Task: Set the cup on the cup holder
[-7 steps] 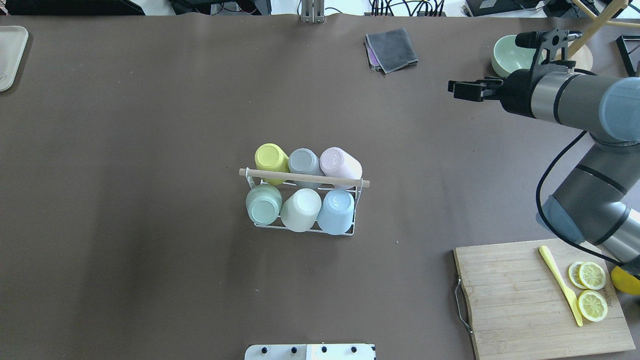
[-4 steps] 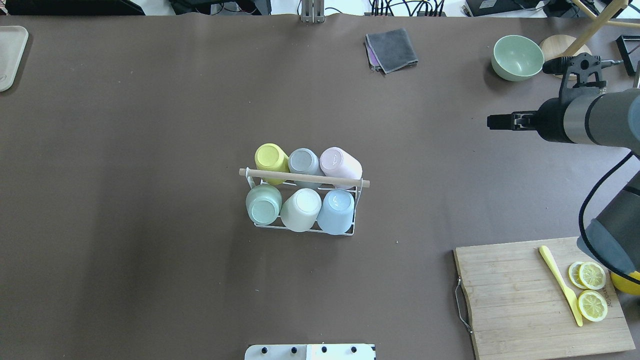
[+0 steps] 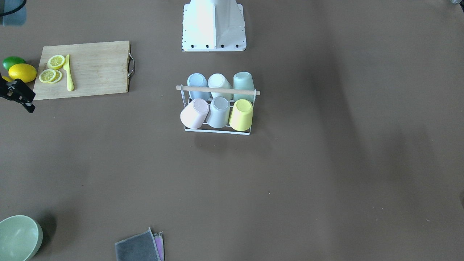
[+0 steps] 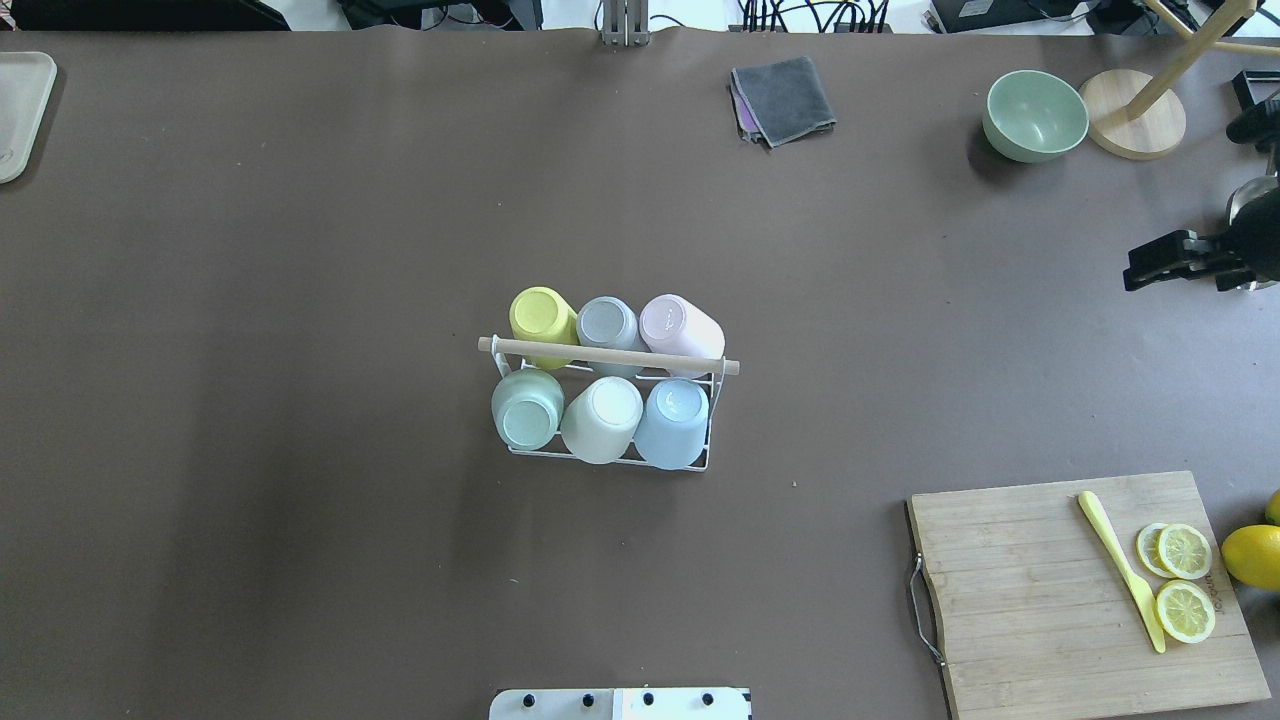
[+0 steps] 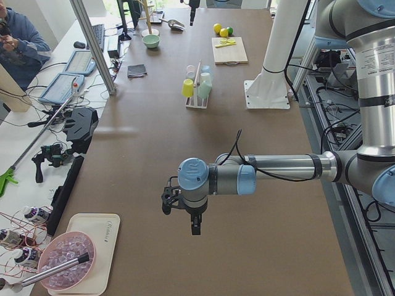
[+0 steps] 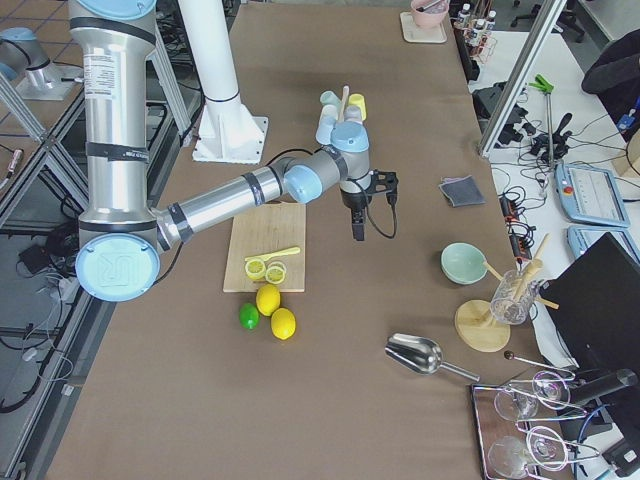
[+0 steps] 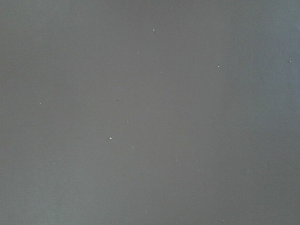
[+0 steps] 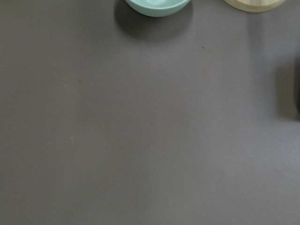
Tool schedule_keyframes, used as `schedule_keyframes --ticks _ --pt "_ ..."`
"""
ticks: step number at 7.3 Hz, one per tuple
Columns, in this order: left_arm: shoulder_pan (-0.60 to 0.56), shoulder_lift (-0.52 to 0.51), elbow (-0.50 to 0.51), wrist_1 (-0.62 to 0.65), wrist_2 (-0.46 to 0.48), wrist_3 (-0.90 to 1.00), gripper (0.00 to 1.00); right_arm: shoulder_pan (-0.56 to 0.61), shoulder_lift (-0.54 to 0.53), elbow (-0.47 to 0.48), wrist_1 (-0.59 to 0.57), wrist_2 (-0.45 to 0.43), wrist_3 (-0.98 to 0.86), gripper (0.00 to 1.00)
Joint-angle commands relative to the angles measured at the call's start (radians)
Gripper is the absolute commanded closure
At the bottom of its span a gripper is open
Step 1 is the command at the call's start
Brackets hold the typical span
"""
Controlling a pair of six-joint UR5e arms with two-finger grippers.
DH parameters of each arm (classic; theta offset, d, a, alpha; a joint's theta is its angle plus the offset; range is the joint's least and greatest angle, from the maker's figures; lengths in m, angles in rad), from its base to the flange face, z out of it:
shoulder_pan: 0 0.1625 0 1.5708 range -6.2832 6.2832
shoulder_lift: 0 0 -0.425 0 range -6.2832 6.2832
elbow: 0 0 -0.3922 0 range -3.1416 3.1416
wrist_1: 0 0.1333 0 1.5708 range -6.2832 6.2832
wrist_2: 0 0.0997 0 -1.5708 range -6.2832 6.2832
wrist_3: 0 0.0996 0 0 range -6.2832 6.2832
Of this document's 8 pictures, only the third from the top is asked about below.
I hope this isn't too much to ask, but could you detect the yellow cup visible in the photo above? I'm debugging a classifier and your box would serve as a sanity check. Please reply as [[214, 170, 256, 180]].
[[229, 99, 253, 132]]

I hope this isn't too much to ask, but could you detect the green lime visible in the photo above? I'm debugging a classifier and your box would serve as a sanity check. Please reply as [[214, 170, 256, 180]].
[[2, 56, 26, 71]]

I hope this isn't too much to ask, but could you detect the white wire cup holder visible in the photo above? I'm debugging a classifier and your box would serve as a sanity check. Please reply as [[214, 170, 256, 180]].
[[176, 85, 261, 135]]

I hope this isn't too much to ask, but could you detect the wooden cutting board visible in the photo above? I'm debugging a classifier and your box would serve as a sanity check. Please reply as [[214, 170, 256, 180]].
[[33, 40, 135, 100]]

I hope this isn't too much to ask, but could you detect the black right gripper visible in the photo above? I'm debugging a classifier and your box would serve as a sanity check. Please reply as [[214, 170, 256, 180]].
[[0, 78, 36, 113]]

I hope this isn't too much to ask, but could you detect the mint green bowl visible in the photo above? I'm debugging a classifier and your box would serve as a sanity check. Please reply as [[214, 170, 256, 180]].
[[0, 215, 43, 261]]

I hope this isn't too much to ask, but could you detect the pink cup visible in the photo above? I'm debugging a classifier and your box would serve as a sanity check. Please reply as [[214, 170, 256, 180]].
[[179, 99, 209, 129]]

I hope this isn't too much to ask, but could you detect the grey white cup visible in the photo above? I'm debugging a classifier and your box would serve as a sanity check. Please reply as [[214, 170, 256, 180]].
[[206, 96, 230, 129]]

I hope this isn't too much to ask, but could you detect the grey folded cloth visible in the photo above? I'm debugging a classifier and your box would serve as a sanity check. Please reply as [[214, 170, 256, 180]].
[[115, 228, 165, 261]]

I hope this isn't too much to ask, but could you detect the yellow plastic knife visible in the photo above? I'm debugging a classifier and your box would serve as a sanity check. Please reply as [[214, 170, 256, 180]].
[[63, 54, 74, 91]]

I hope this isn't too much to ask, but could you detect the light blue cup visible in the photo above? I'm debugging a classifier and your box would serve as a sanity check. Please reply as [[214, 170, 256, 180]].
[[187, 73, 211, 100]]

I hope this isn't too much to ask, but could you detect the yellow lemon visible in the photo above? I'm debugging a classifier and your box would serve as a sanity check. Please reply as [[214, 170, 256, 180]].
[[8, 64, 37, 83]]

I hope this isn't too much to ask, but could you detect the green cup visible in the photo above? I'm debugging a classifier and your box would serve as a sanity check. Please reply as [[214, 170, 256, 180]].
[[233, 71, 255, 103]]

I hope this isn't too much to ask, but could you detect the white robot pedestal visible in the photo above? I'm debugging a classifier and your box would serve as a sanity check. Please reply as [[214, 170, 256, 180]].
[[181, 0, 247, 52]]

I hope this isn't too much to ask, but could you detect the cream white cup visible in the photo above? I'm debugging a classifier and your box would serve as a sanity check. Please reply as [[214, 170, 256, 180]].
[[208, 73, 233, 100]]

